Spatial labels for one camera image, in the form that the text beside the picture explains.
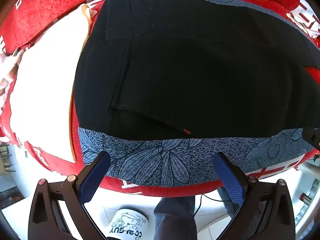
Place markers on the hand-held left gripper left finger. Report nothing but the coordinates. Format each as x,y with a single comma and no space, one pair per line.
94,178

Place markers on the black and blue floral pants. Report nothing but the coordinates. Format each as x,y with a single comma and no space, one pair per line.
190,75

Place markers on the white printed mug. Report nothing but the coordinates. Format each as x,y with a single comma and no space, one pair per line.
127,223

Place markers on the pinkish white cloth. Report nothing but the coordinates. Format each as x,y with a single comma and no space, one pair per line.
6,80

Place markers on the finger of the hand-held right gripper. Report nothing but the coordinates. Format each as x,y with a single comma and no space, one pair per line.
312,137

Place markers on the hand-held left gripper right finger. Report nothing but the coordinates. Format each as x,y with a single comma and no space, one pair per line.
230,181

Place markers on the red white printed blanket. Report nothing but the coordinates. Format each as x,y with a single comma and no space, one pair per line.
47,7

